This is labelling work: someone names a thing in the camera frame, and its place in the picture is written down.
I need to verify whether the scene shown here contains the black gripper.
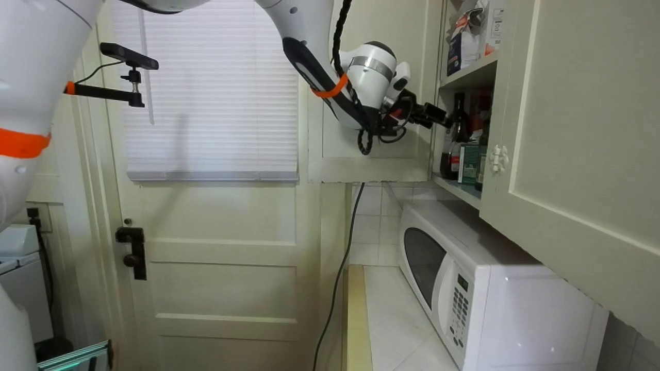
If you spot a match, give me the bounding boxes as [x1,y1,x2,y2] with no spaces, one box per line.
[393,92,445,128]

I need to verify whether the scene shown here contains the clear plastic container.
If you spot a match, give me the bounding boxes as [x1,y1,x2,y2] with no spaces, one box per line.
[462,137,482,185]

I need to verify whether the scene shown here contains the cream cabinet door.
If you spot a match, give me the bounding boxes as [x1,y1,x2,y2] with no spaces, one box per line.
[480,0,660,344]

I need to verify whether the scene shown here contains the dark glass bottle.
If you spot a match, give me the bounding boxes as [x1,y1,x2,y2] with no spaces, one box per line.
[440,94,469,180]

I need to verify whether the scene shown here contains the white window blind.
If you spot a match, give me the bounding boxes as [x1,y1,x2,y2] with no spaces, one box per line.
[103,0,298,184]

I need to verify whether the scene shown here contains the white microwave oven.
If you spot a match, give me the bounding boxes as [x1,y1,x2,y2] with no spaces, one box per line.
[397,201,607,371]

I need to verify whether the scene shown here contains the cream panel door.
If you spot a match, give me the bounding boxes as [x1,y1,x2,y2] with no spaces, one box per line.
[103,64,340,371]

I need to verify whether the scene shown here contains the black door latch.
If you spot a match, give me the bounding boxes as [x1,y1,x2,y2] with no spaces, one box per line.
[116,228,146,281]

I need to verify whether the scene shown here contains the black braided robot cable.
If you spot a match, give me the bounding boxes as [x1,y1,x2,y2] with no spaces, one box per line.
[329,0,354,78]

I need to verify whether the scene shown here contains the black power cord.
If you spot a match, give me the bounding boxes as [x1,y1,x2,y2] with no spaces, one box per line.
[310,180,366,371]

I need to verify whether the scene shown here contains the black camera on mount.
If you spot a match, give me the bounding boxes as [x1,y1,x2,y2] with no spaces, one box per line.
[63,42,160,109]

